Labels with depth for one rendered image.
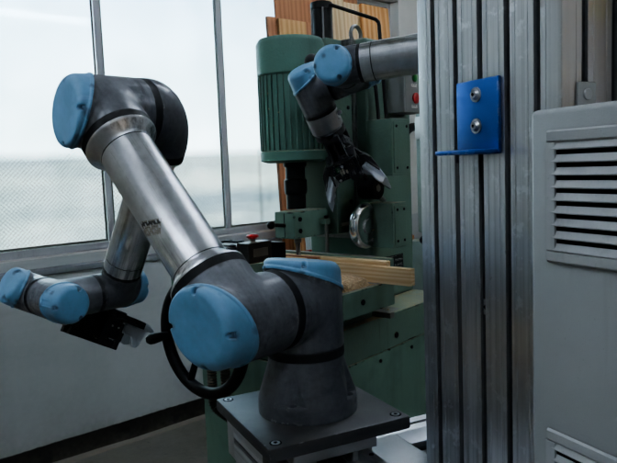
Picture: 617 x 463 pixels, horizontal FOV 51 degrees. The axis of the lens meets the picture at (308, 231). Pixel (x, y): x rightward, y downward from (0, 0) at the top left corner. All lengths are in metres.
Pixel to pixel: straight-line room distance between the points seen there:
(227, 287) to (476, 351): 0.33
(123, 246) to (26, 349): 1.61
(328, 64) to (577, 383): 0.79
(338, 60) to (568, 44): 0.61
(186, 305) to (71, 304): 0.45
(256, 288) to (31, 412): 2.13
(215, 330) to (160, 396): 2.33
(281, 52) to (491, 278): 0.98
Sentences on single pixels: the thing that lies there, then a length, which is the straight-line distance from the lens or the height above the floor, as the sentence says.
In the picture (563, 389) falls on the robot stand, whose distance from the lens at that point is 0.70.
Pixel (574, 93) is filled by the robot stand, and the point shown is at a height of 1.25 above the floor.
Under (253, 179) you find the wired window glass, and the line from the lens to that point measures 3.38.
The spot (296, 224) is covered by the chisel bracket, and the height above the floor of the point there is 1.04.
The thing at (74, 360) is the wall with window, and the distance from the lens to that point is 2.92.
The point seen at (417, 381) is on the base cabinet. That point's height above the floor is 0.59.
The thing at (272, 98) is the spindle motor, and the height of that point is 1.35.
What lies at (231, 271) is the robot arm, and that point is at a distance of 0.86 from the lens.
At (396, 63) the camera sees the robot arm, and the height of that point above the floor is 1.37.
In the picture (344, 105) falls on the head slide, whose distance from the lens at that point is 1.77.
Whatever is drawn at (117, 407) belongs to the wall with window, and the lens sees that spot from 3.06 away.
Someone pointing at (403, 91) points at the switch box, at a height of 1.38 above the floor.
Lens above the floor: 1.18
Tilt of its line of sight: 6 degrees down
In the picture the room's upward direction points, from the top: 2 degrees counter-clockwise
